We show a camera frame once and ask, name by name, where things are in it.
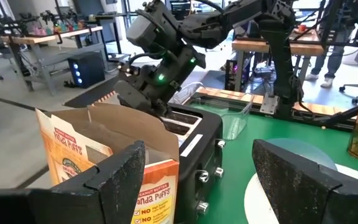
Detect clear plastic container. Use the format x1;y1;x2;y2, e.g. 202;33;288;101
171;81;255;141

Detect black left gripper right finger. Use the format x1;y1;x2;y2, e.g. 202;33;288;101
252;139;358;224

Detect dark monitor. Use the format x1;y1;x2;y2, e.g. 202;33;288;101
169;0;192;20

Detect wooden-top grey workbench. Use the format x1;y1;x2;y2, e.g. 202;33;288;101
0;26;104;97

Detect wooden-top table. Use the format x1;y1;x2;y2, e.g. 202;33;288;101
231;29;326;94

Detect colourful toys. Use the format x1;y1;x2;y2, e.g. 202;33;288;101
31;20;86;35

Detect black four-slot toaster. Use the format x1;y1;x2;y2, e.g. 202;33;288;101
158;102;225;224

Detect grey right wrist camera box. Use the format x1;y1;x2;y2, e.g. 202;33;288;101
126;14;163;47

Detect black computer tower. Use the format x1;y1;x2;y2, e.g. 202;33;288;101
68;51;106;90

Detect green table mat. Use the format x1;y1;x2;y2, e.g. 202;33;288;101
185;102;358;224

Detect black hazard-striped floor mat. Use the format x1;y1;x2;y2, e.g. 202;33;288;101
63;76;119;109

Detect panda puffs cereal box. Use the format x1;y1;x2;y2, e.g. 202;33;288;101
35;102;180;224

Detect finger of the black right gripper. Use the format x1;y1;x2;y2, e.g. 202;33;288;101
158;102;172;118
114;80;163;116

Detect light blue bowl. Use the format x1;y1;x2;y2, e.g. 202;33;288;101
265;138;338;171

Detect black aluminium table frame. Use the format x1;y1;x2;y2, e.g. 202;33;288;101
194;93;358;129

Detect person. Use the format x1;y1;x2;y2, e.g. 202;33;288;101
305;0;358;89

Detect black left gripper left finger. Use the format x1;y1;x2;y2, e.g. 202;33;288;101
0;139;146;224

